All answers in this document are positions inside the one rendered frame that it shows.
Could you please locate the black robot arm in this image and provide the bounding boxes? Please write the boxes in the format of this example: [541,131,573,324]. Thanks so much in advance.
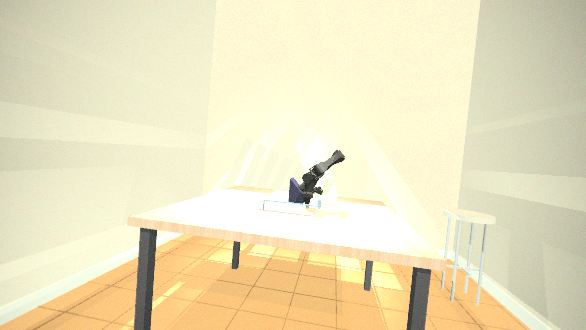
[298,150,345,195]

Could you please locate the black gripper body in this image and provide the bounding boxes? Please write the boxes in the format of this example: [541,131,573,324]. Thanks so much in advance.
[302,182,315,198]

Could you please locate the clear l-shaped low wall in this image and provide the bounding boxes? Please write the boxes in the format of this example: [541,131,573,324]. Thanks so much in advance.
[263,201,321,217]

